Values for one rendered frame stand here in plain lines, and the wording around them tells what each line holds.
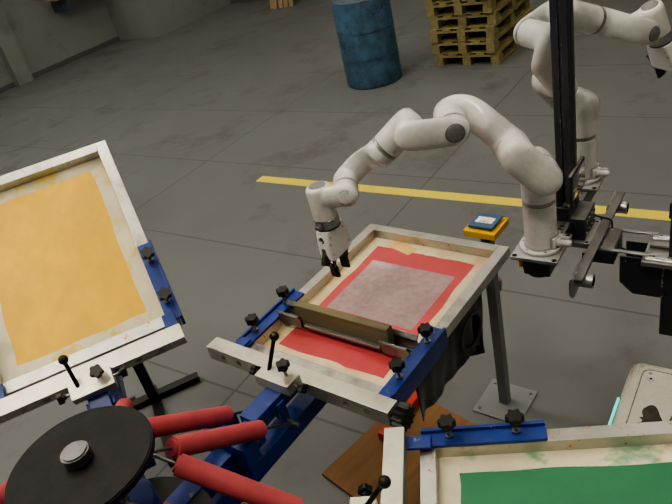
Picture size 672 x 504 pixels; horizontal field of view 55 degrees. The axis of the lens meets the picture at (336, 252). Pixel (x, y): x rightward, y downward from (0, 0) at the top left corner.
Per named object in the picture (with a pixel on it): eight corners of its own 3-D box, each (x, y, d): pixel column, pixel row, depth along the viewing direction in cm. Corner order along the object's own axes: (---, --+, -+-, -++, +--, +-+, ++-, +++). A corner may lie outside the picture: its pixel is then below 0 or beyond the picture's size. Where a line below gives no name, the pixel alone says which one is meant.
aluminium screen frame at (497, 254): (372, 231, 261) (370, 223, 259) (510, 255, 227) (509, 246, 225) (242, 355, 212) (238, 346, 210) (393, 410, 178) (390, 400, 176)
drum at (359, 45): (336, 90, 731) (318, 6, 683) (365, 70, 770) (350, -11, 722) (385, 90, 694) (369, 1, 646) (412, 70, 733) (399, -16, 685)
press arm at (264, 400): (283, 386, 190) (278, 373, 187) (298, 392, 186) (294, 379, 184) (243, 427, 179) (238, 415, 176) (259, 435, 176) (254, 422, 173)
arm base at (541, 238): (578, 237, 195) (577, 192, 187) (566, 260, 187) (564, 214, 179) (527, 231, 204) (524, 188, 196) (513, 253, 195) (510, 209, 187)
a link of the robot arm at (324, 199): (355, 170, 188) (355, 184, 180) (363, 201, 193) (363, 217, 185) (304, 181, 190) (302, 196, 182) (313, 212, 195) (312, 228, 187)
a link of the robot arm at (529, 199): (550, 188, 192) (548, 138, 184) (563, 209, 181) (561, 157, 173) (517, 194, 193) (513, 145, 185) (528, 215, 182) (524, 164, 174)
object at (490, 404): (493, 379, 310) (472, 205, 261) (537, 392, 297) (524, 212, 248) (472, 411, 296) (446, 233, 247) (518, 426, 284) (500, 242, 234)
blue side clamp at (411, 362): (434, 341, 200) (431, 323, 196) (449, 345, 197) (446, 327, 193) (382, 408, 181) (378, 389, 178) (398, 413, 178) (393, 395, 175)
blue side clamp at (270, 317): (297, 303, 233) (292, 287, 229) (308, 306, 230) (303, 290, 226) (241, 356, 214) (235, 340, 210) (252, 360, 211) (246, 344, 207)
